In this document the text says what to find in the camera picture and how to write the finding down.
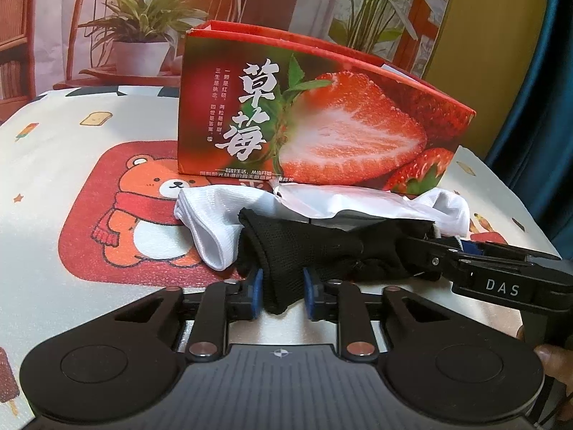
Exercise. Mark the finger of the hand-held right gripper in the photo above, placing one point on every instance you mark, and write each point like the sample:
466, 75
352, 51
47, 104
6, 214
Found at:
506, 250
429, 255

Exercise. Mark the red strawberry print box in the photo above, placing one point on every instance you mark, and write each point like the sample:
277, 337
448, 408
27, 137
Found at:
313, 121

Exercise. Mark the printed blanket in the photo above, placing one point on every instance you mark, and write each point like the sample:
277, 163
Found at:
67, 188

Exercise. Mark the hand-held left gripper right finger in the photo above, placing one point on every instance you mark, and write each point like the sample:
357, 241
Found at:
309, 295

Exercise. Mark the blue curtain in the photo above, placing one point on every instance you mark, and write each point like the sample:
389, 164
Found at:
537, 98

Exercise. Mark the black sock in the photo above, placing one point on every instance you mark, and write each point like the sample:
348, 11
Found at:
313, 242

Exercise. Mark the wall poster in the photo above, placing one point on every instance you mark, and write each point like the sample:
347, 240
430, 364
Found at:
224, 0

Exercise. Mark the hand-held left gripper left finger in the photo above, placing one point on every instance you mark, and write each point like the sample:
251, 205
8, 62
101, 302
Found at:
256, 293

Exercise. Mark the white sock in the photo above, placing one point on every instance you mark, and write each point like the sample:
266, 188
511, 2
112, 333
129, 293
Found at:
447, 210
210, 219

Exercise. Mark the person's right hand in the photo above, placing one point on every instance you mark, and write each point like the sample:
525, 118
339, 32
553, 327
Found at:
557, 367

